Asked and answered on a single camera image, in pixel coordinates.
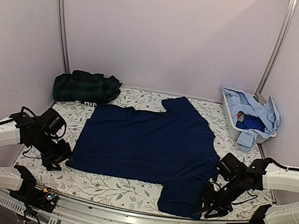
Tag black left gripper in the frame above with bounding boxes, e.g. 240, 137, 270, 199
26, 129, 79, 175

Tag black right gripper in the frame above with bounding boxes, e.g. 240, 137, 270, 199
193, 171, 246, 224

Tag navy blue t-shirt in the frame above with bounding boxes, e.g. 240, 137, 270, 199
66, 97, 220, 220

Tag white plastic laundry basket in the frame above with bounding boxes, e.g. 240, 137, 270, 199
213, 86, 283, 148

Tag floral patterned table cloth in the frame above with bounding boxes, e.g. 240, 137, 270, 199
15, 87, 274, 221

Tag right robot arm white sleeves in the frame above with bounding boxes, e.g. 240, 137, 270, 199
207, 150, 299, 224

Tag dark green plaid garment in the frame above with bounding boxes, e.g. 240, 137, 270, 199
52, 70, 122, 104

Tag royal blue garment in basket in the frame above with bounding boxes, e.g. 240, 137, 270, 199
235, 113, 265, 132

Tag light blue shirt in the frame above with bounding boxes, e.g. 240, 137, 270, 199
211, 85, 286, 158

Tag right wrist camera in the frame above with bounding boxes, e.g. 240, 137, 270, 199
207, 178, 221, 191

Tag left aluminium frame post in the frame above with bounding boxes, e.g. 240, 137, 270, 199
56, 0, 70, 74

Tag aluminium frame post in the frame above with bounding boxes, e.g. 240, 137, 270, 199
254, 0, 298, 95
56, 0, 70, 74

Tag right aluminium frame post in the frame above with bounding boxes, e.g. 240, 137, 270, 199
254, 0, 298, 95

